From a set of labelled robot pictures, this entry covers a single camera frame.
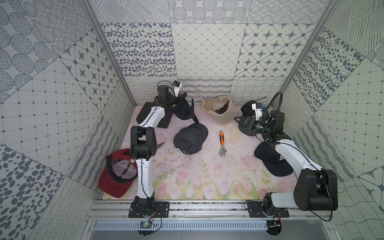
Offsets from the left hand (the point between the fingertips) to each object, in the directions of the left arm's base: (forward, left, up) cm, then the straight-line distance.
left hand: (190, 95), depth 96 cm
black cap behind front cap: (-23, 0, -16) cm, 28 cm away
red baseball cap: (-44, +39, -22) cm, 63 cm away
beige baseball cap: (+10, -23, -22) cm, 34 cm away
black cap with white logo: (-8, +4, -7) cm, 11 cm away
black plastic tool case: (-7, +18, -17) cm, 26 cm away
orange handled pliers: (-25, +20, -22) cm, 39 cm away
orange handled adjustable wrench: (-27, -22, -24) cm, 42 cm away
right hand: (-21, -27, 0) cm, 34 cm away
